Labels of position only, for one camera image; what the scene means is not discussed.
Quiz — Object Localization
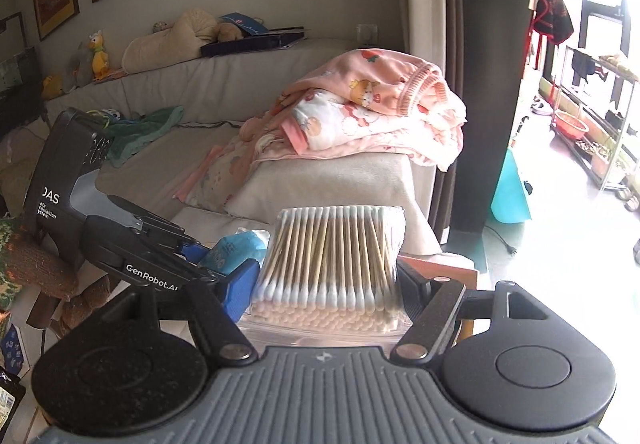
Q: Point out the blue mask package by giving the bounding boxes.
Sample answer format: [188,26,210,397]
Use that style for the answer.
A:
[198,230,270,276]

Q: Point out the cotton swab bag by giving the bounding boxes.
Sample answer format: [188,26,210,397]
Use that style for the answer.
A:
[240,205,409,338]

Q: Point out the pink cardboard box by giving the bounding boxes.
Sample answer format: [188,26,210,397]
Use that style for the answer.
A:
[396,253,480,322]

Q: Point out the green towel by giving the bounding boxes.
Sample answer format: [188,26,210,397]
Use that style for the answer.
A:
[88,106,184,168]

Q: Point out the teal plastic stool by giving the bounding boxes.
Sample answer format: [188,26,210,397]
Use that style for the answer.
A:
[490,149,530,224]

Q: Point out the yellow plush bird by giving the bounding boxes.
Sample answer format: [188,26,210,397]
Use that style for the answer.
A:
[88,30,110,80]

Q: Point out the beige sofa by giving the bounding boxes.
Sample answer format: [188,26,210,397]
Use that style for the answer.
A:
[47,39,440,256]

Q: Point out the beige plush toy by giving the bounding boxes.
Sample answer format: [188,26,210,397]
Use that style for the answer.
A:
[120,8,243,74]

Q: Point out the pink floral blanket pile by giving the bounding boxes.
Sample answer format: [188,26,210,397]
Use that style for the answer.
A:
[175,48,466,206]

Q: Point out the red plastic basin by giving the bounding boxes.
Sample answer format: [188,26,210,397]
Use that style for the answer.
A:
[553,110,589,141]

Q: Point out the black long case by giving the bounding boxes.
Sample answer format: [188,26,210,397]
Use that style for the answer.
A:
[201,26,306,58]

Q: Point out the metal shelf rack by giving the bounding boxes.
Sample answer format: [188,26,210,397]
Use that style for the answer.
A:
[548,46,639,191]

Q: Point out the hanging dark clothes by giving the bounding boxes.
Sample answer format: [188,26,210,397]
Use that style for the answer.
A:
[533,0,574,45]

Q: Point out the dark curtain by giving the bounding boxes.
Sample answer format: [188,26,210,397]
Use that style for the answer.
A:
[442,0,528,253]

